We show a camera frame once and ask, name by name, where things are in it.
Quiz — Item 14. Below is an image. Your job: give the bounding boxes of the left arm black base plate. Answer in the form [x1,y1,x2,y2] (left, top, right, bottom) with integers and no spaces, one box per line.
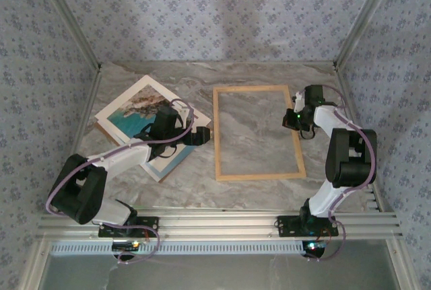
[98,216,160,239]

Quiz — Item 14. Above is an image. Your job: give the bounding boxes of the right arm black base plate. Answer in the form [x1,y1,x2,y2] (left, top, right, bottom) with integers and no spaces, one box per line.
[276,215,339,238]

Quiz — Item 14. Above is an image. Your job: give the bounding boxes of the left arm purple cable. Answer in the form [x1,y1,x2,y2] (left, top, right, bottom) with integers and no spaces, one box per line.
[45,98,196,266]

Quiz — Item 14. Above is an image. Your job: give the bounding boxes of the light wooden picture frame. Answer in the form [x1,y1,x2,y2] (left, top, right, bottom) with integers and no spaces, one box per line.
[212,83,307,182]

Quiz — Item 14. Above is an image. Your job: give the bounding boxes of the long aluminium mounting rail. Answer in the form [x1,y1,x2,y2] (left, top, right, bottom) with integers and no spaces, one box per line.
[36,211,404,241]

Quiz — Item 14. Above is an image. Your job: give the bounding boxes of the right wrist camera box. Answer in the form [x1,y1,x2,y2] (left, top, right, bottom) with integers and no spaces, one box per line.
[292,91,306,112]

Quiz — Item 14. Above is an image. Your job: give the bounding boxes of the white picture mat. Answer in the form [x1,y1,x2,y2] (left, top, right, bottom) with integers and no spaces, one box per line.
[95,74,213,156]

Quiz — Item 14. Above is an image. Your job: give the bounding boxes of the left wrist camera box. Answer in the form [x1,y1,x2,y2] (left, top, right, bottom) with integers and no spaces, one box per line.
[178,106,197,128]

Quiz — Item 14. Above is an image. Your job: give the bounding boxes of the aluminium frame leg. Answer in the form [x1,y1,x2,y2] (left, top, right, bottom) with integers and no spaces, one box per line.
[18,239,51,290]
[385,238,418,290]

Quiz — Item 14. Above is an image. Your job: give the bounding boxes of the grey metal panel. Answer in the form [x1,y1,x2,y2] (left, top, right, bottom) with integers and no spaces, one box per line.
[42,240,400,290]

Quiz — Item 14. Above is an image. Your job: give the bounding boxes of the grey slotted cable duct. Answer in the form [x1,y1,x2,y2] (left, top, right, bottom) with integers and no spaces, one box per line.
[49,240,306,257]

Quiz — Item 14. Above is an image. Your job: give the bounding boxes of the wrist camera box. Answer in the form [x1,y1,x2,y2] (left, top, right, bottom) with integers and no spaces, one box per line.
[178,106,197,128]
[292,91,306,112]

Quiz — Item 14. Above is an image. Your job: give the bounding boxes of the aluminium corner post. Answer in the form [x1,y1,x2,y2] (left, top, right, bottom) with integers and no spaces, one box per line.
[334,0,404,67]
[33,0,103,71]

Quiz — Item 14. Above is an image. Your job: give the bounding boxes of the seaside cliff photo print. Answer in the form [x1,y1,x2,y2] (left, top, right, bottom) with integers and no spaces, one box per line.
[106,84,199,183]

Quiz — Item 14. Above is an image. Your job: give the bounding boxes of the black controller board with LED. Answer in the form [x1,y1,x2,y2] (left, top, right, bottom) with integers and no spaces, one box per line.
[302,240,328,259]
[112,241,141,260]

